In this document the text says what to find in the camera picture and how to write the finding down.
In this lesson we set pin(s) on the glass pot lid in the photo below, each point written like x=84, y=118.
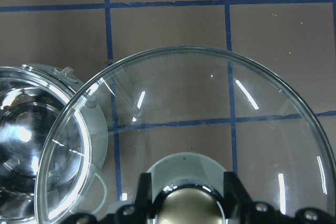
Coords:
x=187, y=114

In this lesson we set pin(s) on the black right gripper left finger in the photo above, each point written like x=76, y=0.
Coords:
x=143, y=200

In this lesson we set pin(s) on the pale green cooking pot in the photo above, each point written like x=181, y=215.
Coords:
x=42, y=178

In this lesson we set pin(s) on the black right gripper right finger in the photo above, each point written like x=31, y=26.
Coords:
x=238, y=206

